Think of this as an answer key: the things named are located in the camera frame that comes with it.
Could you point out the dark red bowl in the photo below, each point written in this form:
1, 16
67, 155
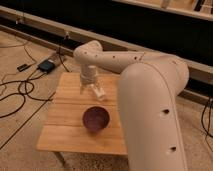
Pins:
95, 119

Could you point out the metal table leg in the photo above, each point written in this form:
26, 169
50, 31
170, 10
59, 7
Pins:
61, 159

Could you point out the black power adapter box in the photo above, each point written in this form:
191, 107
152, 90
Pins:
46, 66

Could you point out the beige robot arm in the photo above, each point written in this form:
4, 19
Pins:
148, 85

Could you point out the small black device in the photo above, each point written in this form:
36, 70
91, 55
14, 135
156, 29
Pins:
22, 67

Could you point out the wooden table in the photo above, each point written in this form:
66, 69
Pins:
63, 130

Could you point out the beige cylindrical gripper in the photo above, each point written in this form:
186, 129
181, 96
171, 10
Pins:
89, 75

